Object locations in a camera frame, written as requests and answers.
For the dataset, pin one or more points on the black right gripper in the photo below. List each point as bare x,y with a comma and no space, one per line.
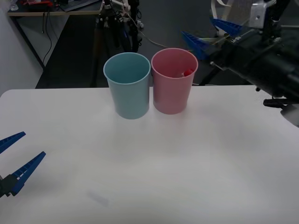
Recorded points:
243,47

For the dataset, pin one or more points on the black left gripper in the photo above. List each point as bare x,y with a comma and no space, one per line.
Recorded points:
2,187

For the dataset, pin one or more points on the small bottle with red cap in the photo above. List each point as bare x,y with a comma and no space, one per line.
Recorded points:
188,72

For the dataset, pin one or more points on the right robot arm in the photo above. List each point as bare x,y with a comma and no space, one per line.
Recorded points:
275,67

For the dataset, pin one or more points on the white office chair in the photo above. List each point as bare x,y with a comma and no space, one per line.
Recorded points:
212,7

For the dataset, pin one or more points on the pink plastic bin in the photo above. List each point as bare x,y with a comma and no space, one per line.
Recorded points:
171,93

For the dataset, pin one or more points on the pale blue plastic bin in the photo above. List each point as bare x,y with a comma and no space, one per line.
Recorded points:
129,98

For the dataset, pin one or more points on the dark desk with wooden edge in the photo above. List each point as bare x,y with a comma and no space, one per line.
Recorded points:
35,12

